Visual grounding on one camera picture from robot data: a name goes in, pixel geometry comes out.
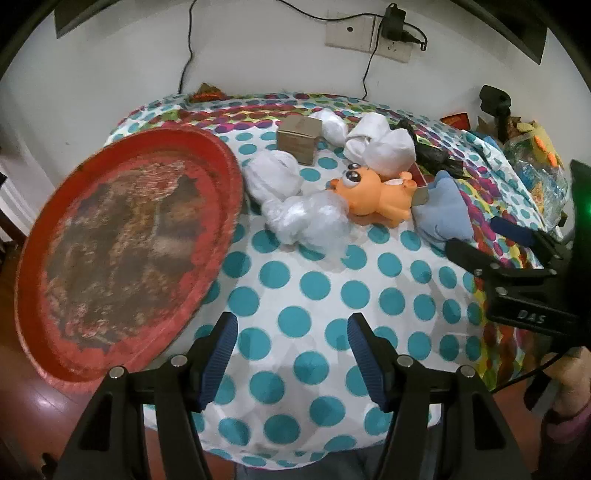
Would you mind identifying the red packet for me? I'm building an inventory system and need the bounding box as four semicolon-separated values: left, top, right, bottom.
440;112;472;133

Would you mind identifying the black clamp stand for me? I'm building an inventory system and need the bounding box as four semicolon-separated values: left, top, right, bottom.
478;84;513;140

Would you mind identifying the thin black cable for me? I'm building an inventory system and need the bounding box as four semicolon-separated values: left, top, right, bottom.
178;0;195;96
361;21;385;99

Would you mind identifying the white plastic bag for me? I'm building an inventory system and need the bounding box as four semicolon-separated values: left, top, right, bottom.
310;109;359;148
244;151;304;205

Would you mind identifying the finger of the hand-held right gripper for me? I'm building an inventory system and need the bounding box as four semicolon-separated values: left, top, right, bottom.
489;216;568;267
445;237;557;288

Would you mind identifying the round red tray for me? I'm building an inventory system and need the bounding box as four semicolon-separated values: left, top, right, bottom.
15;127;245;393

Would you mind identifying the clear plastic bag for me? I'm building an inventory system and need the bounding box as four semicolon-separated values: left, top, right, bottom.
502;134;570;228
262;191;352;254

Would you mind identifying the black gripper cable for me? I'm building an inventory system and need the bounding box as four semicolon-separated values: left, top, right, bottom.
488;350;575;411

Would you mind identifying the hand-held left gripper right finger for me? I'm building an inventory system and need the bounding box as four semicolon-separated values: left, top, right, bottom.
347;312;532;480

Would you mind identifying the white wall socket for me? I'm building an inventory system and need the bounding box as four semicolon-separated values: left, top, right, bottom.
371;37;413;64

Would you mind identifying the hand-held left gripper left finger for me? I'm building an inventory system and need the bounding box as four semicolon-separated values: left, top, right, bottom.
53;311;239;480

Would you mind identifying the gold cardboard box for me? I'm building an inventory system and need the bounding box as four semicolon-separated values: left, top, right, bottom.
277;115;323;166

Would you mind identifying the polka dot tablecloth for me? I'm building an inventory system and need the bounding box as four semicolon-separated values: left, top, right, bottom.
104;91;546;467

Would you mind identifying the black sock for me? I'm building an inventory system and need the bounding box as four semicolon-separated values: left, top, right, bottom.
392;119;465;179

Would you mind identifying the yellow toy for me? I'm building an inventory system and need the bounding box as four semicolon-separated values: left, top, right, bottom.
512;119;563;168

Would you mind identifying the orange toy animal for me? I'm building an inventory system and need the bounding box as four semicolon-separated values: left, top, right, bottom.
328;163;414;228

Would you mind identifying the white cloth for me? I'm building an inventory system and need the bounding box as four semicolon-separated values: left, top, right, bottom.
344;113;417;179

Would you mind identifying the light blue cloth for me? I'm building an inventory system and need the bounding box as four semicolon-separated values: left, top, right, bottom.
410;170;476;244

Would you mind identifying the red snack wrapper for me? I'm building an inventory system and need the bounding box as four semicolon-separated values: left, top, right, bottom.
187;82;228;103

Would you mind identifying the person's right forearm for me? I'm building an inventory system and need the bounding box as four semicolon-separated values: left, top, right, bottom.
539;345;591;480

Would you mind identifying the black power adapter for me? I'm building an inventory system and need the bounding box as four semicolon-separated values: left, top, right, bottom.
380;3;408;43

